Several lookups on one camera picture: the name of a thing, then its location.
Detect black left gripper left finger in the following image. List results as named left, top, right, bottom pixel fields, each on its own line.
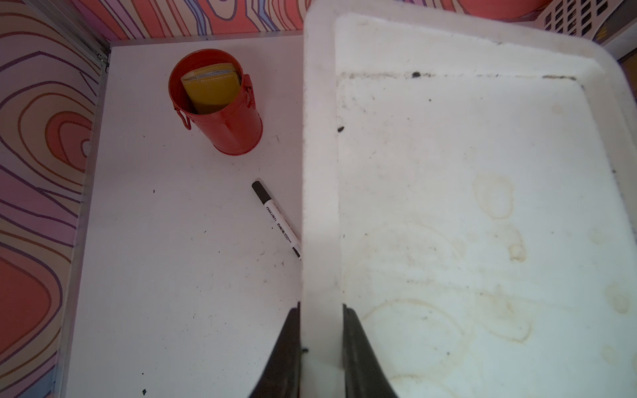
left=249, top=303, right=301, bottom=398

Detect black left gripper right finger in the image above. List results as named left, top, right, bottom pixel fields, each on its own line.
left=342, top=304, right=397, bottom=398

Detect white plastic drawer cabinet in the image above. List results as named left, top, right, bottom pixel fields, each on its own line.
left=301, top=1, right=636, bottom=397

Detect black white marker pen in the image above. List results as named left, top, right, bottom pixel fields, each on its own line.
left=251, top=180, right=302, bottom=259

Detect red metal bucket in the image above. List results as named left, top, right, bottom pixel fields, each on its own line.
left=169, top=49, right=263, bottom=156

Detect white desk file organizer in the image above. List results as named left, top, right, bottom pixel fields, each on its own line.
left=533, top=0, right=636, bottom=46

